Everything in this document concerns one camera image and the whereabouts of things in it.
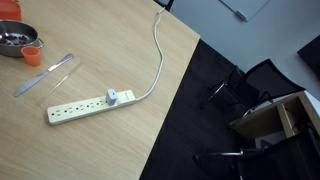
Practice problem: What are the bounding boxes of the white plug adapter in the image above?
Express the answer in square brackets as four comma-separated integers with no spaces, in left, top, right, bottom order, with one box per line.
[105,88,119,107]

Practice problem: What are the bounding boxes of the cream power strip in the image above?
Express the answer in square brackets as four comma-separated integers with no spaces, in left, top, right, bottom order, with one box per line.
[46,89,137,127]

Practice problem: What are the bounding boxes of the clear plastic strip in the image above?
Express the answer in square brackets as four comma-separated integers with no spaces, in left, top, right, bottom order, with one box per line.
[35,61,83,107]

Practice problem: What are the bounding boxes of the black mesh office chair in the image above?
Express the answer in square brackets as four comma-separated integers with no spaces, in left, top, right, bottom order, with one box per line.
[199,58,306,118]

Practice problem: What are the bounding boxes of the whiteboard eraser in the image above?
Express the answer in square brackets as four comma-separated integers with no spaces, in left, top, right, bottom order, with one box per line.
[234,10,248,22]

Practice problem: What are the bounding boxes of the silver table knife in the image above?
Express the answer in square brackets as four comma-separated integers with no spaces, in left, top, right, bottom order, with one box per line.
[13,53,75,98]

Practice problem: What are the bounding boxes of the small orange plastic cup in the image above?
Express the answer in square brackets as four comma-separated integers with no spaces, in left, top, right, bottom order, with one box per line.
[20,46,42,67]

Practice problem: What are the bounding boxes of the dark red food pieces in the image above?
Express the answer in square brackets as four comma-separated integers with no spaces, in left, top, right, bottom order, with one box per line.
[0,34,30,47]

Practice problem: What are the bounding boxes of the large orange plastic cup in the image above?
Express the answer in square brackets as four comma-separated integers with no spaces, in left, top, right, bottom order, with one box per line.
[0,0,23,22]

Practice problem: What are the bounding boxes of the white power cord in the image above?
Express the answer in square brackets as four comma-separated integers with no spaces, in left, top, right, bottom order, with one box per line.
[134,7,167,102]

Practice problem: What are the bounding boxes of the black wall screen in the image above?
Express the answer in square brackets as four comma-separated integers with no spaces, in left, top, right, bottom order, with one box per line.
[297,34,320,81]

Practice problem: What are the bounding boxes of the metal bowl with handle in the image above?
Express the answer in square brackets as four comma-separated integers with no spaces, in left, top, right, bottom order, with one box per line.
[0,19,45,58]

